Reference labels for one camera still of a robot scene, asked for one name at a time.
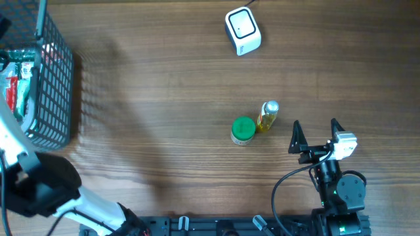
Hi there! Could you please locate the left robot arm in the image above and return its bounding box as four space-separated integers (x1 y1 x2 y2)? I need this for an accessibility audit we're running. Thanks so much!
1 5 150 235

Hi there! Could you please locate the green lid jar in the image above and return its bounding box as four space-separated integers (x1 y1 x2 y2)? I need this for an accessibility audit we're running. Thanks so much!
230 117 256 146

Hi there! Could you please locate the green foil packet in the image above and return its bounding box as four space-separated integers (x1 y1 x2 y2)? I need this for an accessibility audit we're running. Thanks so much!
5 49 36 63

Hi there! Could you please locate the yellow oil bottle silver cap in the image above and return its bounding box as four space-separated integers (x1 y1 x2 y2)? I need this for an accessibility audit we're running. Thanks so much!
257 100 280 132

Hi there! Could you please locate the white barcode scanner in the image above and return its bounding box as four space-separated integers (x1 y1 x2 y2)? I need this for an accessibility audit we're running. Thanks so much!
224 7 262 56

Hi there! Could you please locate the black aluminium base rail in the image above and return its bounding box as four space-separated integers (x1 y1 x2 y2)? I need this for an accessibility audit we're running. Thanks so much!
79 215 372 236

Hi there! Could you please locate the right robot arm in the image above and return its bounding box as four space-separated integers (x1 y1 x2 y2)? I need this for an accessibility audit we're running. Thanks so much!
288 119 370 235

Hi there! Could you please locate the right camera cable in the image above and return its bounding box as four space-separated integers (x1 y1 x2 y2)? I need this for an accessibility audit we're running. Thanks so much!
271 150 334 236

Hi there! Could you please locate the red white snack packet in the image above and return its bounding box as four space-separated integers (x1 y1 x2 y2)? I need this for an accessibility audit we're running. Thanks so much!
5 76 18 112

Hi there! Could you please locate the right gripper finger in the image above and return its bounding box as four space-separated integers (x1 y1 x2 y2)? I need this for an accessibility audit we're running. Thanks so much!
288 120 308 154
331 118 345 137

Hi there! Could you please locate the left camera cable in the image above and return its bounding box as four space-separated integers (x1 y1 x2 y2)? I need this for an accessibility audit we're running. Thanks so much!
0 150 14 236

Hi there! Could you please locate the camera cable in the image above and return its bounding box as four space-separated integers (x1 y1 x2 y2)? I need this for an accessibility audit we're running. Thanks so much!
0 150 14 236
271 150 334 236

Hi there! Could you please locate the grey plastic mesh basket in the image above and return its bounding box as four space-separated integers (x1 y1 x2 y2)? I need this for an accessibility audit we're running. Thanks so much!
1 1 74 151

